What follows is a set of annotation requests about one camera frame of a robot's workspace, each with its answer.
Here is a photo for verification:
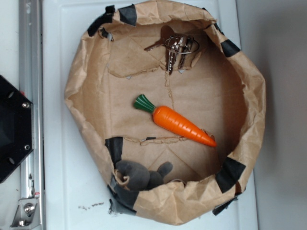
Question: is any aluminium frame rail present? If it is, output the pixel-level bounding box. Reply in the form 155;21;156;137
11;0;46;230

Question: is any orange toy carrot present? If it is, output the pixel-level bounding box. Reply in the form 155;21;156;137
133;94;217;147

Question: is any grey plush toy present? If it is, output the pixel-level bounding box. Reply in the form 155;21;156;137
115;160;173;191

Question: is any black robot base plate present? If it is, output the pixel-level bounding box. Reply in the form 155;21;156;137
0;76;33;183

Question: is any white tray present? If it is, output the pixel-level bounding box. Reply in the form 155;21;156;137
42;0;258;230

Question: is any silver key bunch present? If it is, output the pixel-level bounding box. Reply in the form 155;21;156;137
144;34;200;75

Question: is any brown paper bag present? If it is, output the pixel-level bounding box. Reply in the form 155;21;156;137
65;0;266;225

